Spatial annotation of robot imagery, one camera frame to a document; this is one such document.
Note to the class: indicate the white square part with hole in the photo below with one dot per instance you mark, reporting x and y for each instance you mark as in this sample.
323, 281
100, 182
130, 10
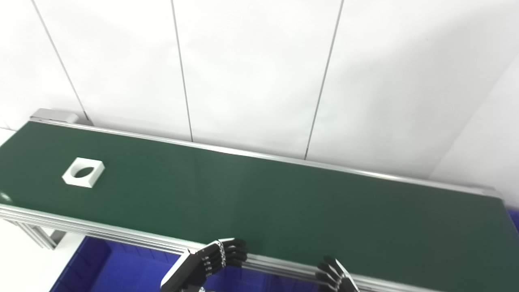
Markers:
94, 173

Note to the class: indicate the green conveyor belt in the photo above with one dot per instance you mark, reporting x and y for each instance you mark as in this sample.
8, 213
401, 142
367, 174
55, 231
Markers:
259, 194
121, 234

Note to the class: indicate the grey conveyor motor box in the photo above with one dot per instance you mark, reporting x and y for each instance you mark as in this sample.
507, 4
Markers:
54, 115

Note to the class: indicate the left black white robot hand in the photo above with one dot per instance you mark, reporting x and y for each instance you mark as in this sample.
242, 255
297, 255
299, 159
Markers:
202, 261

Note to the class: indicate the blue plastic bin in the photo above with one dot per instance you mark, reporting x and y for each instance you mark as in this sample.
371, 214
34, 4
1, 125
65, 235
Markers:
514, 219
121, 271

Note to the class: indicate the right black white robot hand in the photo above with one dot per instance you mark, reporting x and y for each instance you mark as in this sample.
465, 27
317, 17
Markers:
336, 280

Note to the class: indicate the aluminium conveyor leg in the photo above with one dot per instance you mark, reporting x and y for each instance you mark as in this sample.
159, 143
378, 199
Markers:
38, 236

